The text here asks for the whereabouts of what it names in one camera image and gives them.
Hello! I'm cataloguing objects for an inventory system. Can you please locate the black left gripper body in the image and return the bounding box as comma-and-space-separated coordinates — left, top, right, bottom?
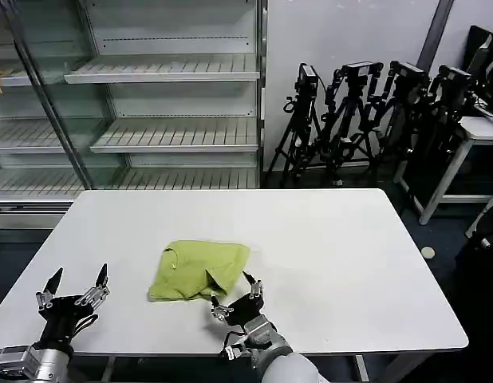
38, 294, 100, 343

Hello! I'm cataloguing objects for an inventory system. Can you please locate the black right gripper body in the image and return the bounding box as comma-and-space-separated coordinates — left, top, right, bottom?
225, 293, 267, 326

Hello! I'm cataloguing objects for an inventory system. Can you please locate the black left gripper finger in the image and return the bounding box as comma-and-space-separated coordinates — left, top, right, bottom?
34, 267, 65, 311
73, 263, 112, 309

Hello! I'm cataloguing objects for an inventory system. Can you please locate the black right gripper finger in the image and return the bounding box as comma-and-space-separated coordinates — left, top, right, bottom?
242, 270, 265, 300
209, 295, 235, 322

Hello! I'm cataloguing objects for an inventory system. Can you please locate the yellow-green shirt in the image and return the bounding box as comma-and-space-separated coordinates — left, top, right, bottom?
145, 239, 252, 303

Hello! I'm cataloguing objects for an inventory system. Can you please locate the white metal shelf unit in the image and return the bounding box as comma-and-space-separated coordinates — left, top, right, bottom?
0, 0, 269, 231

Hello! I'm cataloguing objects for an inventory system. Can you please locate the white side table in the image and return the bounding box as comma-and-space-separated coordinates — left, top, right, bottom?
393, 114, 493, 226

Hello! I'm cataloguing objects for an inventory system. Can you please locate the black monitor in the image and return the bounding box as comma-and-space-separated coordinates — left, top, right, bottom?
465, 25, 493, 117

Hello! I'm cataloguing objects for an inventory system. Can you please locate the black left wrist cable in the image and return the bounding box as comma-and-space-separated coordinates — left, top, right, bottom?
70, 314, 101, 333

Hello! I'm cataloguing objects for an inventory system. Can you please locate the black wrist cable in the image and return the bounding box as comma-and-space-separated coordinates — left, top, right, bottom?
219, 330, 252, 362
70, 314, 101, 333

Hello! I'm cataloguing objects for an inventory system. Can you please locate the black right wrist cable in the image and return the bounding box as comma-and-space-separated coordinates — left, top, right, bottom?
219, 330, 252, 362

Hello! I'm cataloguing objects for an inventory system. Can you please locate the black tripod with box camera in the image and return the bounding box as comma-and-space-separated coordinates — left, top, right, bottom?
265, 62, 324, 179

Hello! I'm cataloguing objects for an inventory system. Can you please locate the glass door with metal frame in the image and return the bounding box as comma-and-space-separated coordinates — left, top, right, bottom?
6, 0, 130, 191

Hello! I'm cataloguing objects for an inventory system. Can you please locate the black tripod with wide camera bar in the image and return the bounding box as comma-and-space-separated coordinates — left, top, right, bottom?
318, 61, 386, 188

